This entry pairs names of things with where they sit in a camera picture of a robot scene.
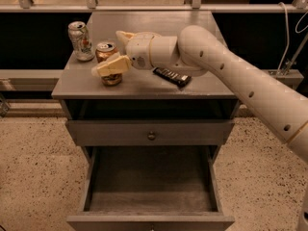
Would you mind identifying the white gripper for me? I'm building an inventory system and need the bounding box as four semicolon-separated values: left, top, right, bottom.
91;31;154;77

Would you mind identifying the orange LaCroix can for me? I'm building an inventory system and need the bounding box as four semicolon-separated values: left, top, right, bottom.
95;40;122;86

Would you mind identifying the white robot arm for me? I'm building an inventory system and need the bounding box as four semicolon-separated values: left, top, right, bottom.
91;25;308;163

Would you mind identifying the white patterned soda can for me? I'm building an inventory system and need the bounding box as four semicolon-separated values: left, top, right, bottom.
67;21;94;62

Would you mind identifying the closed grey top drawer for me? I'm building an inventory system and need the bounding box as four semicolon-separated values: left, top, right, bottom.
66;120;234;146

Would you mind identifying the grey wooden drawer cabinet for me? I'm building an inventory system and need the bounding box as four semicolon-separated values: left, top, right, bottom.
51;10;250;231

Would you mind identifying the open grey middle drawer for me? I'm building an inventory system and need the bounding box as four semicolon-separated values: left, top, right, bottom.
67;146;234;231

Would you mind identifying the dark chocolate bar wrapper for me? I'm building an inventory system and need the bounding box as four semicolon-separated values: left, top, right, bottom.
153;67;192;88

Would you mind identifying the white cable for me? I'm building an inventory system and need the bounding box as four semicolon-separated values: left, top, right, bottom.
277;1;308;75

